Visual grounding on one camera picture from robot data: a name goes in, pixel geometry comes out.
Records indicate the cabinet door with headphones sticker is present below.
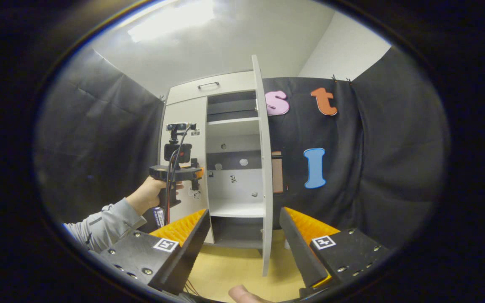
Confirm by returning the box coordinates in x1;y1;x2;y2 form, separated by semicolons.
251;55;274;277

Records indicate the grey double-door shoe cabinet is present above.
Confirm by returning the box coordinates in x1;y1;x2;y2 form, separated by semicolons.
158;69;269;250

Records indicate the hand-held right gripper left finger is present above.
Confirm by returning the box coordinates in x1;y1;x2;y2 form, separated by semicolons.
99;208;211;295

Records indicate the black backdrop cloth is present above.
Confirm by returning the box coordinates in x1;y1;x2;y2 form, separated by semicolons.
34;44;451;253

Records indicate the grey cabinet drawer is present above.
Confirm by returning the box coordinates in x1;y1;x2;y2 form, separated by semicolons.
166;71;256;106

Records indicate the dark blue spine book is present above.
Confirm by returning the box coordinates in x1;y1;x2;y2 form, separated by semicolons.
153;207;167;229

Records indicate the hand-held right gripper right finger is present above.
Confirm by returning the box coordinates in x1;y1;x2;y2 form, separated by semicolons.
279;206;390;296

